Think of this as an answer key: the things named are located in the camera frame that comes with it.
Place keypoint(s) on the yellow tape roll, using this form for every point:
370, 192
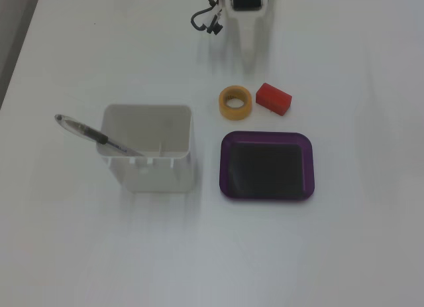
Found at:
226, 110

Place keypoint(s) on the white plastic box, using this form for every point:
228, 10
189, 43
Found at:
155, 174

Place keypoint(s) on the red rectangular block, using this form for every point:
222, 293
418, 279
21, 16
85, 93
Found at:
273, 98

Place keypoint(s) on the purple metal tray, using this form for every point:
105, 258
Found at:
265, 164

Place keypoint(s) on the black clear ballpoint pen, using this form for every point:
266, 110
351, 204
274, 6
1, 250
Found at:
86, 132

